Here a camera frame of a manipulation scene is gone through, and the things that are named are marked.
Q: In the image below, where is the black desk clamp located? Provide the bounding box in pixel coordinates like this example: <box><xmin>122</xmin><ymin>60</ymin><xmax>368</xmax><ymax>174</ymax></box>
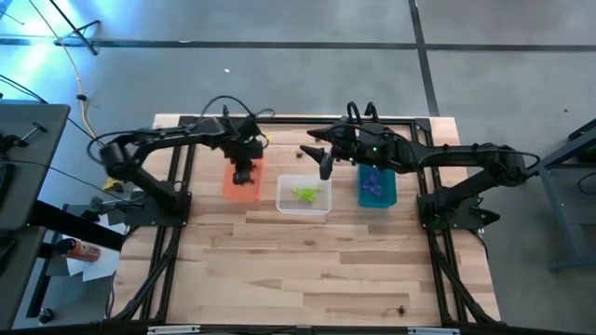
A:
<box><xmin>0</xmin><ymin>121</ymin><xmax>47</xmax><ymax>153</ymax></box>

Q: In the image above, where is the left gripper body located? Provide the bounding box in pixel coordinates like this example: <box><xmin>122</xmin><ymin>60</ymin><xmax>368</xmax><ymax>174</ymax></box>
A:
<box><xmin>223</xmin><ymin>132</ymin><xmax>265</xmax><ymax>164</ymax></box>

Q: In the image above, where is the silver bracket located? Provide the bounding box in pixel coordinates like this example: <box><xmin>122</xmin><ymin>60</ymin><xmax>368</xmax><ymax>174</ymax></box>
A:
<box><xmin>147</xmin><ymin>325</ymin><xmax>201</xmax><ymax>335</ymax></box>
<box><xmin>408</xmin><ymin>327</ymin><xmax>461</xmax><ymax>335</ymax></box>

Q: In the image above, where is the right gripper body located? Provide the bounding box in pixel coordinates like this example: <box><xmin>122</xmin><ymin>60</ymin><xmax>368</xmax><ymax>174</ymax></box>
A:
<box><xmin>331</xmin><ymin>121</ymin><xmax>401</xmax><ymax>168</ymax></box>

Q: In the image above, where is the red bottle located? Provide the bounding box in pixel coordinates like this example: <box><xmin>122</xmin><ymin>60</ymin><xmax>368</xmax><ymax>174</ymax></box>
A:
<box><xmin>55</xmin><ymin>237</ymin><xmax>102</xmax><ymax>262</ymax></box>

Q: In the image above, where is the grey desk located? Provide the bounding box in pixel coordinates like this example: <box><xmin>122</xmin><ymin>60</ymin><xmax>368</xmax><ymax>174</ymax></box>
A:
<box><xmin>0</xmin><ymin>102</ymin><xmax>71</xmax><ymax>234</ymax></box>

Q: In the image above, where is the blue plastic bin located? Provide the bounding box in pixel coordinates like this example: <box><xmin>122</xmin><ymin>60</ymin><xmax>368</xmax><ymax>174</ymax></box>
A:
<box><xmin>357</xmin><ymin>163</ymin><xmax>398</xmax><ymax>209</ymax></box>

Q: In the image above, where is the yellow extension cable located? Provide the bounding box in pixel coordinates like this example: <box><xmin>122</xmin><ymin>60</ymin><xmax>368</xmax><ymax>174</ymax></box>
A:
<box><xmin>26</xmin><ymin>0</ymin><xmax>125</xmax><ymax>193</ymax></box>

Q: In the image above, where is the grey side table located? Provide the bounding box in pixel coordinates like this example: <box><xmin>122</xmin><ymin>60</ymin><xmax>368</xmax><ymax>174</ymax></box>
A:
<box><xmin>530</xmin><ymin>118</ymin><xmax>596</xmax><ymax>271</ymax></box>

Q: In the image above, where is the orange plastic bin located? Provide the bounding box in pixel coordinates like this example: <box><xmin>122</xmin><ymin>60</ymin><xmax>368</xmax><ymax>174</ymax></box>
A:
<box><xmin>223</xmin><ymin>153</ymin><xmax>266</xmax><ymax>202</ymax></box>

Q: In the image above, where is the white paper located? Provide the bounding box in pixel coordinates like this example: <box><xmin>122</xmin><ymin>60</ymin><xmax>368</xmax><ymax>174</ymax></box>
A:
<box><xmin>64</xmin><ymin>211</ymin><xmax>128</xmax><ymax>283</ymax></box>

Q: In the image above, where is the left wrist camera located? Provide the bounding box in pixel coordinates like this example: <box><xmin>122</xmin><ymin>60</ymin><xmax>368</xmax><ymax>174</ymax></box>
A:
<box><xmin>232</xmin><ymin>114</ymin><xmax>264</xmax><ymax>139</ymax></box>

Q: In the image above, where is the clear plastic bin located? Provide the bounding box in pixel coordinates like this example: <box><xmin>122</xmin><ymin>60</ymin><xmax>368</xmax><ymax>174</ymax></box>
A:
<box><xmin>276</xmin><ymin>174</ymin><xmax>333</xmax><ymax>215</ymax></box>

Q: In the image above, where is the black tripod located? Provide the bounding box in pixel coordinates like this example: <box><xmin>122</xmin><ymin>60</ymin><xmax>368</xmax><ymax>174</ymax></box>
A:
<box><xmin>48</xmin><ymin>0</ymin><xmax>102</xmax><ymax>56</ymax></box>

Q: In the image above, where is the black metal table frame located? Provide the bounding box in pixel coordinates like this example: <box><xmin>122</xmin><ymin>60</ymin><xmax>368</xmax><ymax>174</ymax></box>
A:
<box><xmin>109</xmin><ymin>115</ymin><xmax>502</xmax><ymax>335</ymax></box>

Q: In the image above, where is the black desk bar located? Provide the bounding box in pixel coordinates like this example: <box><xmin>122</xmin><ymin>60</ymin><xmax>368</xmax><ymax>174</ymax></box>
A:
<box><xmin>30</xmin><ymin>199</ymin><xmax>126</xmax><ymax>252</ymax></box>

